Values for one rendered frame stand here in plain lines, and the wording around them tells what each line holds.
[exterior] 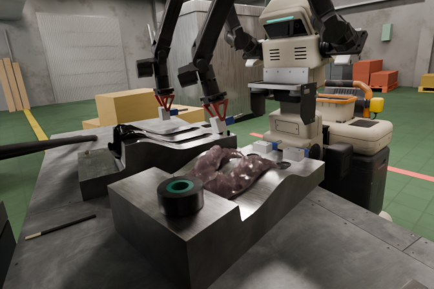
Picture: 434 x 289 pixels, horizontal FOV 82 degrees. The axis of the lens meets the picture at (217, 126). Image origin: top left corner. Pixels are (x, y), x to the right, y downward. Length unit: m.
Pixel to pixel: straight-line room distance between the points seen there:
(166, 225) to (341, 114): 1.10
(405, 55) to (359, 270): 9.31
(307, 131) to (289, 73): 0.25
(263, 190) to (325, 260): 0.16
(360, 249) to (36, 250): 0.63
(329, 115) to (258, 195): 0.92
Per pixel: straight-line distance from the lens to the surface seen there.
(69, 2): 10.22
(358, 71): 8.44
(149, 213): 0.46
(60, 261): 0.61
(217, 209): 0.44
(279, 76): 1.11
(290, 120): 1.13
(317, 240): 0.57
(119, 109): 2.72
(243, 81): 4.56
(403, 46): 9.73
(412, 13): 9.75
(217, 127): 0.90
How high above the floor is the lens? 1.15
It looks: 15 degrees down
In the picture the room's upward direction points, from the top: 3 degrees counter-clockwise
